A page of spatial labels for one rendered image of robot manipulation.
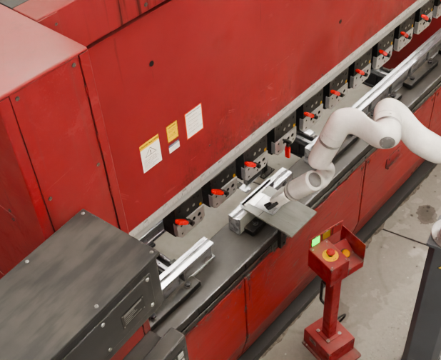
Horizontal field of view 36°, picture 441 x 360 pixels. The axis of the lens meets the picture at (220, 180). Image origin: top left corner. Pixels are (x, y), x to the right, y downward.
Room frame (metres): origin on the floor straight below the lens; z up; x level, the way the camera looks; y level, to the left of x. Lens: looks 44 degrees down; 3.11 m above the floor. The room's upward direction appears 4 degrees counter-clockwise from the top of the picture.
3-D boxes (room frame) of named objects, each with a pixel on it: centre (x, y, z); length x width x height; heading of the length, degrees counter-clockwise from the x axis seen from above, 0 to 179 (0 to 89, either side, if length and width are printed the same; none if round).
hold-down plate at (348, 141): (2.50, -0.60, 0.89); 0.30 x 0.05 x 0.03; 136
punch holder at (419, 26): (3.08, -1.10, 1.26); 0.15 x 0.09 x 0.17; 136
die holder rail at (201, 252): (1.71, 0.24, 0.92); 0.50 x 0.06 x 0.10; 136
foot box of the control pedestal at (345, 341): (1.91, -0.51, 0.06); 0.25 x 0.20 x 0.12; 31
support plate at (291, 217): (2.00, -0.25, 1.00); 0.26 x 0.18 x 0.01; 46
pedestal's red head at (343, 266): (1.94, -0.50, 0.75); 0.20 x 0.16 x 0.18; 121
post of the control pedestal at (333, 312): (1.94, -0.50, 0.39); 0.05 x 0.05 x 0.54; 31
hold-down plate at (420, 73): (3.07, -1.16, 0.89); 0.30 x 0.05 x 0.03; 136
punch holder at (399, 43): (2.94, -0.96, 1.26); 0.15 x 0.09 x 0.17; 136
